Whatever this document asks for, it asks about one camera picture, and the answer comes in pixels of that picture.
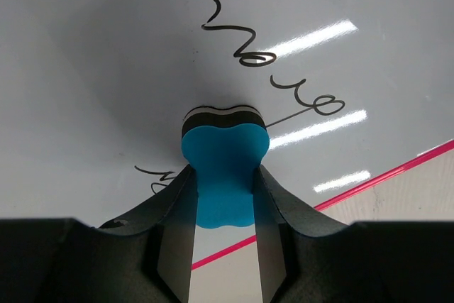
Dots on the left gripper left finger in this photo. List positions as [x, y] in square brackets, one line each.
[144, 255]

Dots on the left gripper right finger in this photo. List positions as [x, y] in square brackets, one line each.
[306, 256]

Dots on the blue bone-shaped eraser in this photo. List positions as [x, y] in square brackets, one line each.
[224, 147]

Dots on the pink framed whiteboard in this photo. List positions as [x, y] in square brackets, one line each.
[94, 93]

